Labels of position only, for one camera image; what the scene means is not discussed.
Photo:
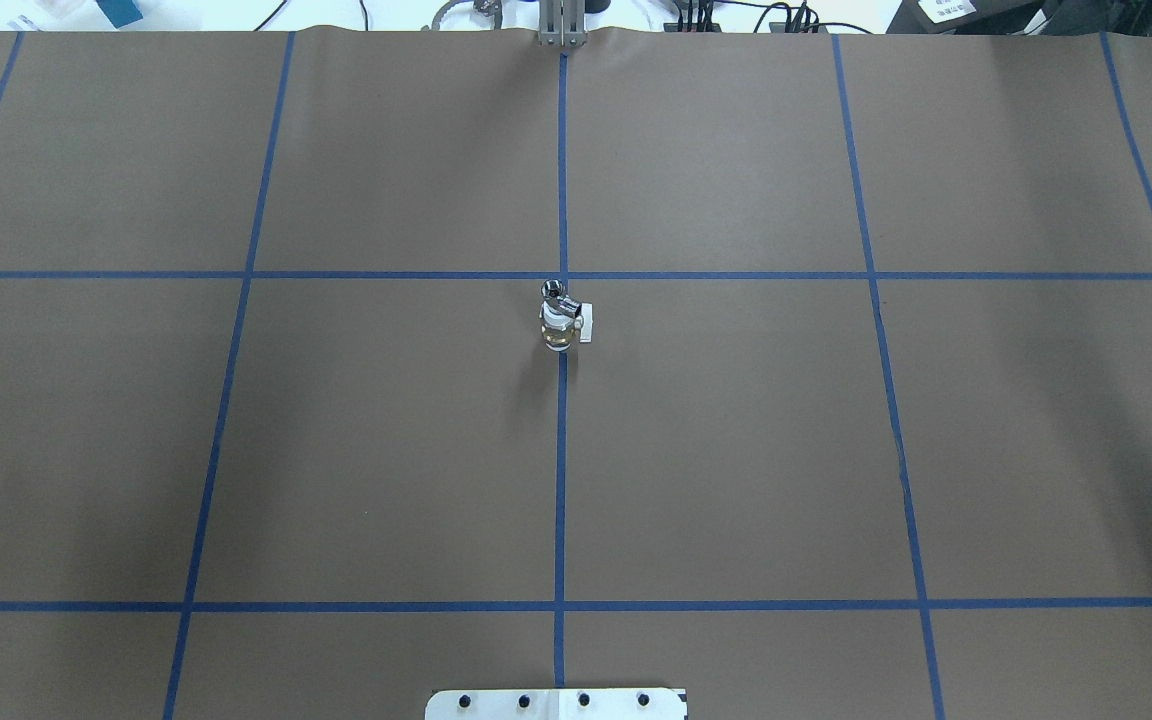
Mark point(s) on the aluminium frame post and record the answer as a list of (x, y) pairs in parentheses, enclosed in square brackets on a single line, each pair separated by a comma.
[(561, 23)]

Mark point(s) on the white camera stand column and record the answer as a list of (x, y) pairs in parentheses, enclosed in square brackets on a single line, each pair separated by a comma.
[(559, 703)]

